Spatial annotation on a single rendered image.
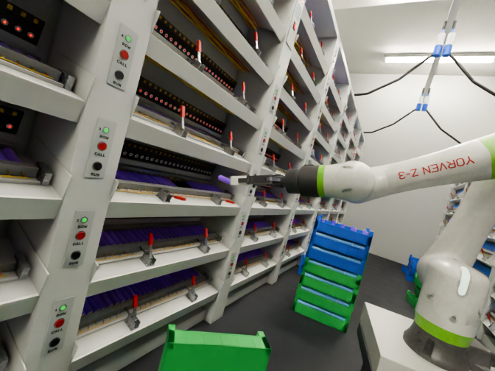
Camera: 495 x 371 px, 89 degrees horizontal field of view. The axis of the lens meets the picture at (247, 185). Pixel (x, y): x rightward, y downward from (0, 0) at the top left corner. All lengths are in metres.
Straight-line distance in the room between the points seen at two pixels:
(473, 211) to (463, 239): 0.09
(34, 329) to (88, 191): 0.29
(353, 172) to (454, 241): 0.44
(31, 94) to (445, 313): 0.99
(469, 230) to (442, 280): 0.23
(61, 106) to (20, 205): 0.19
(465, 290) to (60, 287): 0.92
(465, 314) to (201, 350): 0.67
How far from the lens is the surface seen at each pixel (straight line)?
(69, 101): 0.59
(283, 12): 1.34
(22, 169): 0.64
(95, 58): 0.62
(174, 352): 0.82
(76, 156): 0.60
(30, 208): 0.60
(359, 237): 1.50
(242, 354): 0.87
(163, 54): 0.71
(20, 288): 0.68
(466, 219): 1.02
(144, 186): 0.76
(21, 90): 0.56
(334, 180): 0.70
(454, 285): 0.84
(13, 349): 0.78
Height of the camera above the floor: 0.67
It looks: 2 degrees down
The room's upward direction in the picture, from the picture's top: 15 degrees clockwise
